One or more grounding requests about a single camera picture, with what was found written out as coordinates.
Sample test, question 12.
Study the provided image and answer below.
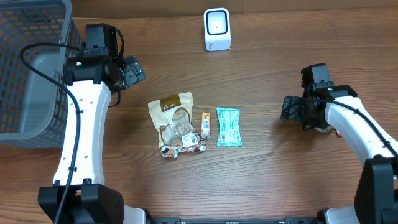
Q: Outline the green lid jar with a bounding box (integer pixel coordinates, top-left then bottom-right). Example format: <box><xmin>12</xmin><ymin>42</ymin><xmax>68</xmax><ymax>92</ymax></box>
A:
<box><xmin>315</xmin><ymin>126</ymin><xmax>333</xmax><ymax>133</ymax></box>

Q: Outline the teal tissue packet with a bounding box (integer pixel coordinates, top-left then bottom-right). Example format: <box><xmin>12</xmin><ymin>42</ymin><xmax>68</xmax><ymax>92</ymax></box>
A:
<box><xmin>216</xmin><ymin>107</ymin><xmax>243</xmax><ymax>147</ymax></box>

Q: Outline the white snack wrapper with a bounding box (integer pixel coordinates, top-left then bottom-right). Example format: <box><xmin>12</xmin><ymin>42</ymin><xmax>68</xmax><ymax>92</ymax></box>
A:
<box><xmin>148</xmin><ymin>92</ymin><xmax>206</xmax><ymax>158</ymax></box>

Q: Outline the orange white snack packet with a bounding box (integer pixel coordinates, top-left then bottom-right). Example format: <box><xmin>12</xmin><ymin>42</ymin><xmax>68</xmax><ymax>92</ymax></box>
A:
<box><xmin>201</xmin><ymin>112</ymin><xmax>211</xmax><ymax>139</ymax></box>

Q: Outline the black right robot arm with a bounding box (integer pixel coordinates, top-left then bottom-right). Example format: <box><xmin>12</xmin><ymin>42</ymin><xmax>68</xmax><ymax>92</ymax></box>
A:
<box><xmin>280</xmin><ymin>63</ymin><xmax>397</xmax><ymax>223</ymax></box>

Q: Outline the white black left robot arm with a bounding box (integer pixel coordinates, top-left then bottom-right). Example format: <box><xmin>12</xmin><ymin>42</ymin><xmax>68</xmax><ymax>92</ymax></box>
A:
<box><xmin>38</xmin><ymin>24</ymin><xmax>147</xmax><ymax>223</ymax></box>

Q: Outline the white barcode scanner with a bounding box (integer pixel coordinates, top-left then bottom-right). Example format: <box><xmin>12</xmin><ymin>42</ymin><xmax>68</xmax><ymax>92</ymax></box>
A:
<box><xmin>203</xmin><ymin>7</ymin><xmax>231</xmax><ymax>52</ymax></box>

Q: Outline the grey plastic mesh basket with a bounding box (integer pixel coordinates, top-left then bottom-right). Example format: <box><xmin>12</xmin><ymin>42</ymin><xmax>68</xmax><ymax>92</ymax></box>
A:
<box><xmin>1</xmin><ymin>0</ymin><xmax>82</xmax><ymax>148</ymax></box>

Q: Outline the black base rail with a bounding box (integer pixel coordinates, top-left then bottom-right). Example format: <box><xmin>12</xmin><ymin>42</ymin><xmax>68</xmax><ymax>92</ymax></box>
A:
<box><xmin>146</xmin><ymin>217</ymin><xmax>323</xmax><ymax>224</ymax></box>

